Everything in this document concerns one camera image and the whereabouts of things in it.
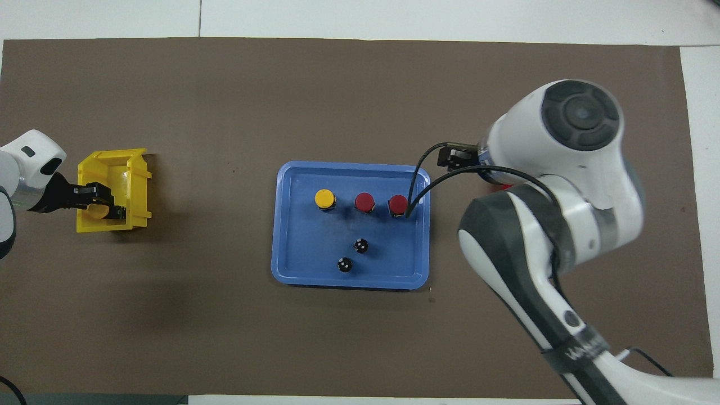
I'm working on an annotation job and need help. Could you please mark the blue plastic tray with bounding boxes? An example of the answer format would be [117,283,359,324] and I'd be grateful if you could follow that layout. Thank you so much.
[271,161,431,291]

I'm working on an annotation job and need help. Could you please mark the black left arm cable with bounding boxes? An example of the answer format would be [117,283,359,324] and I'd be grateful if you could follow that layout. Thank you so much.
[0,375,28,405]

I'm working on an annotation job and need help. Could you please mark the yellow plastic bin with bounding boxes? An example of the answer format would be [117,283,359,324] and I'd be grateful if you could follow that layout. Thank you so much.
[76,148,154,233]

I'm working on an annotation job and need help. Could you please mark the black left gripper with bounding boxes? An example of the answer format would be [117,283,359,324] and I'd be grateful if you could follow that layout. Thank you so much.
[28,172,127,221]

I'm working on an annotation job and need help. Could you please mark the brown paper mat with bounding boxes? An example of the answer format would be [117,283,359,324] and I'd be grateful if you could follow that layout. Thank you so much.
[0,37,715,400]

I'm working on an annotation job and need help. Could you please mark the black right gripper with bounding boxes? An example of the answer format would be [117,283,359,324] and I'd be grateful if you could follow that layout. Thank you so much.
[437,144,480,173]

